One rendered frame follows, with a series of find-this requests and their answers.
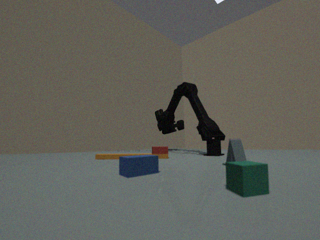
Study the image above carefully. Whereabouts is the green cube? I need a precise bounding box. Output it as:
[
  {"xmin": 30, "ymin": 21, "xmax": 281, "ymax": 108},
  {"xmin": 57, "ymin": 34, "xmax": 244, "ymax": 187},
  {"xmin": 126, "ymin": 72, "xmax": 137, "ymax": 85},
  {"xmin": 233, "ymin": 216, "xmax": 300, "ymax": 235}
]
[{"xmin": 225, "ymin": 160, "xmax": 269, "ymax": 198}]

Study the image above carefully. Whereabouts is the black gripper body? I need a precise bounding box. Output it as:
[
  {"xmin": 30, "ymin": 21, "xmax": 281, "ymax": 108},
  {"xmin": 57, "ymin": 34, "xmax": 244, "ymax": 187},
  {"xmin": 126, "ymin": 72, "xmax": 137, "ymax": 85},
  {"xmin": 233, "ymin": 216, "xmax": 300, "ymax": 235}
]
[{"xmin": 162, "ymin": 120, "xmax": 185, "ymax": 135}]

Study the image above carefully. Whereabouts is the yellow bar with red block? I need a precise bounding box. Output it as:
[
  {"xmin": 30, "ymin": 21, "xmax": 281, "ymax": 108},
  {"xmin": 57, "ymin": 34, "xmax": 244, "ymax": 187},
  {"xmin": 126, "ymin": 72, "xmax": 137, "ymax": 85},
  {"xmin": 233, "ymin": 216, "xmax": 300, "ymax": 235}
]
[{"xmin": 95, "ymin": 146, "xmax": 169, "ymax": 160}]

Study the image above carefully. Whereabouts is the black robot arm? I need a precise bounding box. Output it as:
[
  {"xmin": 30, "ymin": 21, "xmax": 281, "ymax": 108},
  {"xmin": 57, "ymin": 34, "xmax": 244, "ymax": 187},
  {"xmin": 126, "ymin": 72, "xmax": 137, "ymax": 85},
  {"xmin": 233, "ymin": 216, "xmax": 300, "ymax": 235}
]
[{"xmin": 155, "ymin": 82, "xmax": 225, "ymax": 156}]

